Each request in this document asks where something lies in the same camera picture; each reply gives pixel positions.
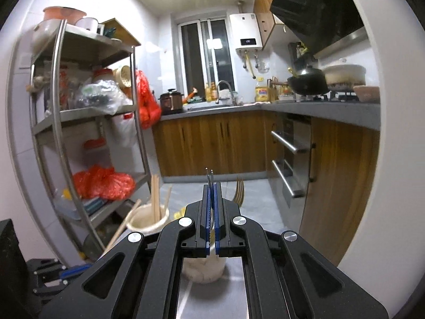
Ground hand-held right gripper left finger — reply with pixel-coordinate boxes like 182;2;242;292
40;183;212;319

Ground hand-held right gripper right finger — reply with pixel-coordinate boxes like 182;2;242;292
215;183;389;319

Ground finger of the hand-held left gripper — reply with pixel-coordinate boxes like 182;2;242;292
35;258;94;279
35;279;72;295

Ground silver metal fork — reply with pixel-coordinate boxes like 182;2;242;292
205;168;216;226

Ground white floral ceramic utensil holder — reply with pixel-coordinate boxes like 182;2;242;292
126;204;227;284

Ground gold metal fork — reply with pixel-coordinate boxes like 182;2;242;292
232;178;245;207

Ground wooden kitchen cabinet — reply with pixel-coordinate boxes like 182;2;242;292
153;108;381;266

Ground grey striped table cloth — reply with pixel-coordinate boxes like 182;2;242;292
176;256;249;319

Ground built-in steel drawer appliance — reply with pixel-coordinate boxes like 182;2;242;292
267;113;316;207

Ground crumpled red plastic bag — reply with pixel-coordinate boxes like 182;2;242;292
72;164;136;200

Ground grey kitchen countertop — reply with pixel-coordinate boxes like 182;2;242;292
161;101;381;130

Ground white plastic bag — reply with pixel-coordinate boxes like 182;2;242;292
111;111;138;148

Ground dark electric pressure cooker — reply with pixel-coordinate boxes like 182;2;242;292
159;89;185;114

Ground hanging red plastic bag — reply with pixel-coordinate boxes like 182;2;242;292
134;70;162;130

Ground steel kitchen faucet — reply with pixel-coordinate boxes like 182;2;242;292
216;80;237;106

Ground large cooking oil jug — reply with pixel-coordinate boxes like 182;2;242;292
255;80;269;102

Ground steel storage rack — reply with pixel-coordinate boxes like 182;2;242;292
10;18;153;263

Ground clear plastic bag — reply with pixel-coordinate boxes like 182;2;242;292
75;83;130;114

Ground black wok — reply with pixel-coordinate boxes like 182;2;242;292
287;66;329;95

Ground kitchen window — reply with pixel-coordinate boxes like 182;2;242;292
177;18;235;94

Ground yellow plastic colander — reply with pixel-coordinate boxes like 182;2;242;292
113;66;135;89

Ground white jar with red lid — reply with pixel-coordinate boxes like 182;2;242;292
91;68;115;85

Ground white gas water heater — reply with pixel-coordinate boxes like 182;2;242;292
229;12;264;54

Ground white cooking pot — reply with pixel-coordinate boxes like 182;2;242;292
324;64;367;90

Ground pink bowl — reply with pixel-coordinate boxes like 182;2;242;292
352;85;381;102

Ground brown cardboard box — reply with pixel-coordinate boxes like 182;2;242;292
101;18;142;47

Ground white enamel mug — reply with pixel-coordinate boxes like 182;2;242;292
76;18;103;35

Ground black range hood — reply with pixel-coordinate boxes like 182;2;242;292
270;0;369;58

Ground pink plastic basin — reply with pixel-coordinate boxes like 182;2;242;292
42;6;87;22

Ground long wooden utensil handle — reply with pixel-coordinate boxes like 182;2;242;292
105;199;142;252

